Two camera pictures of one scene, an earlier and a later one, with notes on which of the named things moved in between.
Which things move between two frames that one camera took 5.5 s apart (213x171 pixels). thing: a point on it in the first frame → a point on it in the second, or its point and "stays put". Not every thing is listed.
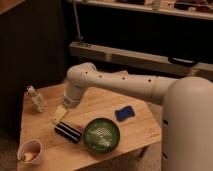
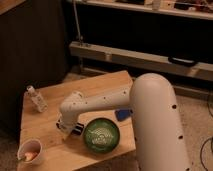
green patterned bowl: (101, 134) stays put
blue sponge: (124, 113) stays put
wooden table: (108, 125) stays put
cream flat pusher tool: (60, 113) → (65, 132)
